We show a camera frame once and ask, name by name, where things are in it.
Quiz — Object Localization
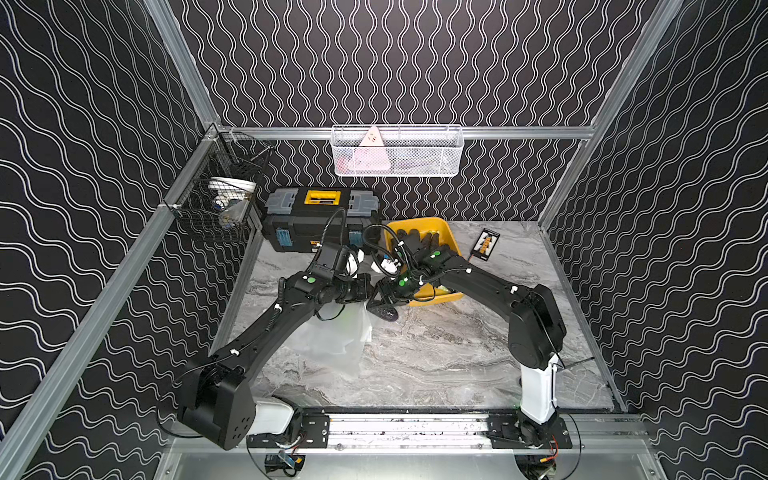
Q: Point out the pink triangular card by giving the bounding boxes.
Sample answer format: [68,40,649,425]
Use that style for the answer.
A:
[347,126,392,175]

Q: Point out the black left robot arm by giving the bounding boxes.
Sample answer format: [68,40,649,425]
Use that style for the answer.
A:
[177,272,373,450]

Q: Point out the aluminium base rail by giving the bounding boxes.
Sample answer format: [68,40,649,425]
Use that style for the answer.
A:
[161,410,655,457]

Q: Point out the clear zip-top bag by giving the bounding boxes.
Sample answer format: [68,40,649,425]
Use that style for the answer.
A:
[285,302,373,377]

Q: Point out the black toolbox with blue latches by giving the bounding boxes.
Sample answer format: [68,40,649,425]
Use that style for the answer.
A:
[262,187,381,253]

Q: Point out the yellow plastic bin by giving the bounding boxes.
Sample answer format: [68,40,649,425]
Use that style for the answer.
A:
[388,217,463,307]

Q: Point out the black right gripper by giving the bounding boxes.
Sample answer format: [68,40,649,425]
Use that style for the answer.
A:
[363,266,421,307]

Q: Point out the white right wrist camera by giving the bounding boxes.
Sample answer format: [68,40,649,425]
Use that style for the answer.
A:
[377,256,402,277]

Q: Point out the white wire basket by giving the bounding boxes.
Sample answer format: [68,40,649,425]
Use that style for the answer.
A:
[330,124,465,178]

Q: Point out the small black picture card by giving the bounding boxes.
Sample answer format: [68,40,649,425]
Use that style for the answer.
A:
[470,228,500,261]

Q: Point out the black wire basket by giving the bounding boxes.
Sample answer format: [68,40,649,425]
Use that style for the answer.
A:
[163,125,277,244]

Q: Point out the pile of toy eggplants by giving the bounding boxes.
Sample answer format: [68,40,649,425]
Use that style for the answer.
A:
[396,229,440,265]

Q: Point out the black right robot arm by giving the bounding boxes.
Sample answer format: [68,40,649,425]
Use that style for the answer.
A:
[366,246,567,447]

